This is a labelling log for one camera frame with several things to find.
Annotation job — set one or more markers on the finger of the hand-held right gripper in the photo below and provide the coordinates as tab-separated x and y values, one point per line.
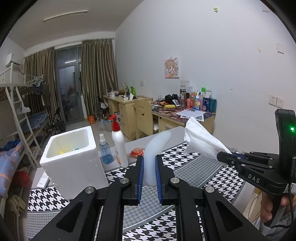
259	156
227	157

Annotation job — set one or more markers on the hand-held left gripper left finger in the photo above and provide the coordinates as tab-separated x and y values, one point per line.
140	178

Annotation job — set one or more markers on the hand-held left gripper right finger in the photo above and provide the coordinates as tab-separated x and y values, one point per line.
158	178

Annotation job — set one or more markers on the white foam sheet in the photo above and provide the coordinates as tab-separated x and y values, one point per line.
153	157

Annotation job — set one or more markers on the white tissue paper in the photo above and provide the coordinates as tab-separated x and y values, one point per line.
201	139

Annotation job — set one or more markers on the white foam box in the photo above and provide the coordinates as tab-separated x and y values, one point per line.
76	171

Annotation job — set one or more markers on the person's right hand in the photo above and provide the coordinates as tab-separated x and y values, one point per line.
266	208

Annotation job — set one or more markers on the orange snack packet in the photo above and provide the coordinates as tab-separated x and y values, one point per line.
137	153

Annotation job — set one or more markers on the houndstooth table cloth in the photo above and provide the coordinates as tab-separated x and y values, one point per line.
203	176

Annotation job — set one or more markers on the white pump bottle red top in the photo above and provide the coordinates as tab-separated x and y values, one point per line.
120	148

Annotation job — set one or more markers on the blue spray bottle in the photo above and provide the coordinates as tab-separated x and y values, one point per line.
106	155

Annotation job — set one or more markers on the wooden desk with patterned cover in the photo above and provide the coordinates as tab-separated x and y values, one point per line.
205	122

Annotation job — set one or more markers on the printed paper sheets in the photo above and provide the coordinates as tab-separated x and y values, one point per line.
190	114

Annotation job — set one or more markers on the group of toiletry bottles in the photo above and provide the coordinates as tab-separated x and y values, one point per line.
208	104

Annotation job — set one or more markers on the wooden chair with smiley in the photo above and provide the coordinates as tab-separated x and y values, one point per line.
143	115

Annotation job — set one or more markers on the grey bucket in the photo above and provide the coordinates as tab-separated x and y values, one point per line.
106	125

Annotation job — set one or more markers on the plain wooden desk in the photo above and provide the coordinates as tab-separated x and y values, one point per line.
115	109

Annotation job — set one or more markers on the orange bag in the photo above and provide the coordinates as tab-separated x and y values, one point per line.
91	119

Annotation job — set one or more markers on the black headphones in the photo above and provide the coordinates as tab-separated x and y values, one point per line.
171	97

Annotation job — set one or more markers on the white remote control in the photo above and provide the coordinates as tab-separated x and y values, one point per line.
42	182

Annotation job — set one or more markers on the black folding chair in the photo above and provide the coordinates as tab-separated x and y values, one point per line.
56	120

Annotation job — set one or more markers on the brown curtain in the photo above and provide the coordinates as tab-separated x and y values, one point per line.
99	74
39	69

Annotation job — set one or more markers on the glass balcony door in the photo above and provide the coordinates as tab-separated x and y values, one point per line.
69	88

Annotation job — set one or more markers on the blue patterned quilt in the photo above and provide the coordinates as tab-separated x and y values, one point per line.
11	166

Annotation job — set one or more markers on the hanging dark clothes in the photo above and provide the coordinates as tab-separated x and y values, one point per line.
41	92

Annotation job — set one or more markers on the white metal bunk bed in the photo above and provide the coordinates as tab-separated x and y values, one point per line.
13	109

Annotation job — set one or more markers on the white air conditioner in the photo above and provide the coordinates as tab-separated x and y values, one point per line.
12	59

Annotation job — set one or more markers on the ceiling tube lamp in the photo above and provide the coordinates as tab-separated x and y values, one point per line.
66	15

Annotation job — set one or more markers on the double white wall socket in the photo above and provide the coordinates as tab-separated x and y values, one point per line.
276	100

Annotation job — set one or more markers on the square white wall plate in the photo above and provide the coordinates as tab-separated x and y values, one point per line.
280	48

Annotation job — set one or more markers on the pink cartoon wall poster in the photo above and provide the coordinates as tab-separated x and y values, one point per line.
171	67

